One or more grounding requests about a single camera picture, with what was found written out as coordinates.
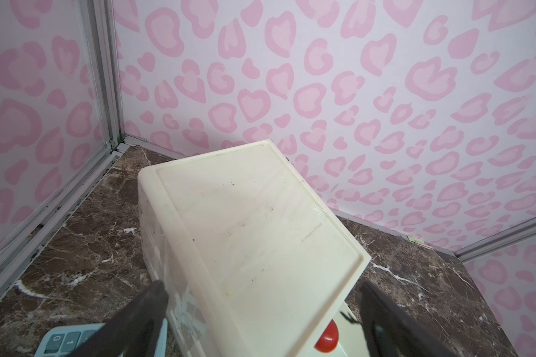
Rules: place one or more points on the light blue calculator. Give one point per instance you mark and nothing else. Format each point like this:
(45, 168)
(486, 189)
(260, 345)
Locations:
(64, 340)

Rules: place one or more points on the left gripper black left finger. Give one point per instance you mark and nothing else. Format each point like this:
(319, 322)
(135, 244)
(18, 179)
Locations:
(139, 329)

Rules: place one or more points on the cream plastic drawer cabinet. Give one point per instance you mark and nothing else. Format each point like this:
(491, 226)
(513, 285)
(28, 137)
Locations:
(253, 261)

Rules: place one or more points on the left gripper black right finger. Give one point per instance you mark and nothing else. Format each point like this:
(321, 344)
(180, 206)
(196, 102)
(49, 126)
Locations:
(389, 331)

